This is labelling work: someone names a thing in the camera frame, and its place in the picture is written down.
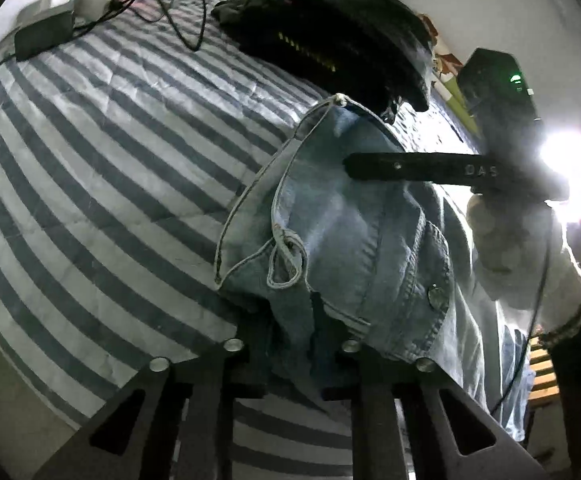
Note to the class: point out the black folded clothing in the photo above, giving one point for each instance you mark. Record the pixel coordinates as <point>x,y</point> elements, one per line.
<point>330,35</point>

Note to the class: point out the blue striped bed quilt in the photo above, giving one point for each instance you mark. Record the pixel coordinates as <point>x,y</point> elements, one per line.
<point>95,185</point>

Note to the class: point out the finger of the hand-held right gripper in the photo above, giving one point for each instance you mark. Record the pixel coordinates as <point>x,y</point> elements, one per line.
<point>410,167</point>

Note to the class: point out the person's right hand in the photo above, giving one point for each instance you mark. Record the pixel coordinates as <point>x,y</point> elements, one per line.
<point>510,245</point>

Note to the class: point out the white charger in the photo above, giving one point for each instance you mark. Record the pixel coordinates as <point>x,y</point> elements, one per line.
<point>90,0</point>

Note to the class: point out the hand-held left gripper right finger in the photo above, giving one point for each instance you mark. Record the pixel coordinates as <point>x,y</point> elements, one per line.
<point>375,410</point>

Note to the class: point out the grey folded clothing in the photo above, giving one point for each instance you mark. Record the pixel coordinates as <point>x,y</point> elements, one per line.
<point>230,10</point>

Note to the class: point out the light blue denim jeans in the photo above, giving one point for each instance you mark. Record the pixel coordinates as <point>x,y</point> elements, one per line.
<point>370,240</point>

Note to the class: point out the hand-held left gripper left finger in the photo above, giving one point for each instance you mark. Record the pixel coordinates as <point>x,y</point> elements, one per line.
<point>210,385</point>

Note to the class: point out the black power bank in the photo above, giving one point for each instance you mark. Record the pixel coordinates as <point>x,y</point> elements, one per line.
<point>43,35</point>

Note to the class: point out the wooden slat bed rail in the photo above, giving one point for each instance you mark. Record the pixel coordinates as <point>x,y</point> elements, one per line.
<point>540,370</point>

